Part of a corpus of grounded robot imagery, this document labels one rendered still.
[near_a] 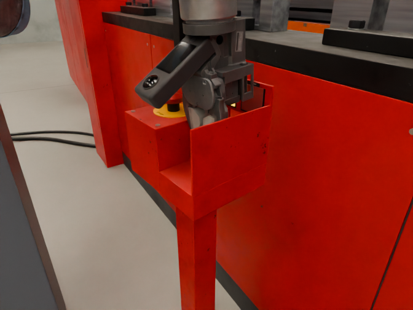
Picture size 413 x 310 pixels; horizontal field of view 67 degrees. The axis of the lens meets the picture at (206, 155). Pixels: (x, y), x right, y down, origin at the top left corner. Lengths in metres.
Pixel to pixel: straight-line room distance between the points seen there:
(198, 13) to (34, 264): 0.71
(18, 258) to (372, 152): 0.79
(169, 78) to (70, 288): 1.06
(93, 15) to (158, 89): 1.40
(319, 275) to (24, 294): 0.72
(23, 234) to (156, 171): 0.42
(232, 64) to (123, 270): 1.03
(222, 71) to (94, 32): 1.39
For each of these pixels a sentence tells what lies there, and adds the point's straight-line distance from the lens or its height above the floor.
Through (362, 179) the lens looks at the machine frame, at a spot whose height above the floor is 0.68.
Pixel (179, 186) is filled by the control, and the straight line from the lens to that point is 0.48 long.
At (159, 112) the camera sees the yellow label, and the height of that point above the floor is 0.78.
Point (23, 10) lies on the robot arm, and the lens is 0.82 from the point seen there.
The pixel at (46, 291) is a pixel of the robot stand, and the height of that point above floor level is 0.28.
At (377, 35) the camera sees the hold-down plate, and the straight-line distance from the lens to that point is 0.62.
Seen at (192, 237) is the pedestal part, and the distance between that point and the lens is 0.62.
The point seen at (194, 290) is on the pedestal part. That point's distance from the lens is 0.73.
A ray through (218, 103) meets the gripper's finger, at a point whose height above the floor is 0.83.
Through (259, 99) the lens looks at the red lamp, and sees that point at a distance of 0.51.
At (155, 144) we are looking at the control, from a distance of 0.50.
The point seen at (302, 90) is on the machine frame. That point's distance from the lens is 0.64.
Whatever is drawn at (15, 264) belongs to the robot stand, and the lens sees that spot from 0.91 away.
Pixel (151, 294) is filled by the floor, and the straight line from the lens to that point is 1.24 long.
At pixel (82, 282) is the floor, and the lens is 1.35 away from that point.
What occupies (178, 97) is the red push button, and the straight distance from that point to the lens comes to 0.54.
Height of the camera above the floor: 0.97
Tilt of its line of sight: 28 degrees down
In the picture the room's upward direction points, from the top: straight up
